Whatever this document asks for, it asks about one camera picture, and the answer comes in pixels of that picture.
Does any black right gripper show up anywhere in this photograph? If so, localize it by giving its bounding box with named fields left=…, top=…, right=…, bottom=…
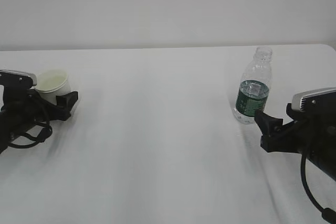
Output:
left=254, top=103, right=335, bottom=180

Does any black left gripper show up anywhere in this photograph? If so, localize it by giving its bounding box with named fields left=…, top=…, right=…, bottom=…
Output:
left=1, top=87, right=79, bottom=152

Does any white paper cup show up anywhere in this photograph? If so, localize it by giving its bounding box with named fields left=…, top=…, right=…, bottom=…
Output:
left=34, top=69, right=71, bottom=105

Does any clear plastic water bottle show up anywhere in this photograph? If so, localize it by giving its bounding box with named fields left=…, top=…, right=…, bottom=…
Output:
left=233, top=46, right=273, bottom=124

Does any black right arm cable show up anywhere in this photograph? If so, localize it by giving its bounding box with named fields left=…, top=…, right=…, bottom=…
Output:
left=300, top=140, right=336, bottom=221

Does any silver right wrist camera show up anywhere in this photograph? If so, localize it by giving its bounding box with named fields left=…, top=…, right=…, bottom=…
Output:
left=291, top=88, right=335, bottom=114

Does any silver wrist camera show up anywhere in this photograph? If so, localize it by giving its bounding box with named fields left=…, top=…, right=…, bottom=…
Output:
left=291, top=88, right=335, bottom=114
left=1, top=69, right=37, bottom=88

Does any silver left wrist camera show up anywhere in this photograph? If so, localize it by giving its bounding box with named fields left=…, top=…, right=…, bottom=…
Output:
left=1, top=69, right=37, bottom=88

